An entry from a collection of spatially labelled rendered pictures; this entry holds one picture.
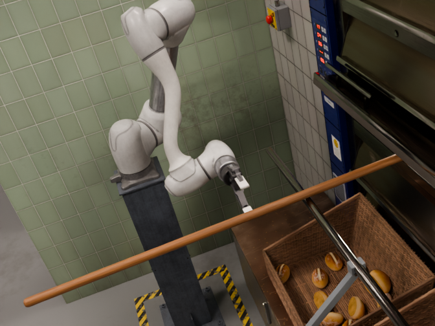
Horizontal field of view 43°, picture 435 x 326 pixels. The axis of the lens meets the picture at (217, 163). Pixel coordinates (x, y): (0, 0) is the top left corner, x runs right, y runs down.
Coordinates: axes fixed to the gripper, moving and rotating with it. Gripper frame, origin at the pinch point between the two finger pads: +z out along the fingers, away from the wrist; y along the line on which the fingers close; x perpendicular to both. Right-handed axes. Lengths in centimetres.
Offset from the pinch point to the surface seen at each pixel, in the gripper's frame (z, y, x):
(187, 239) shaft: 7.4, -0.2, 24.0
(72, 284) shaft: 8, 0, 63
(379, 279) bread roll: 10, 50, -41
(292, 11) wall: -80, -29, -57
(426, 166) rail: 43, -23, -40
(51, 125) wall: -121, 3, 66
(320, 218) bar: 18.1, 2.6, -18.1
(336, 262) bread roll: -12, 56, -33
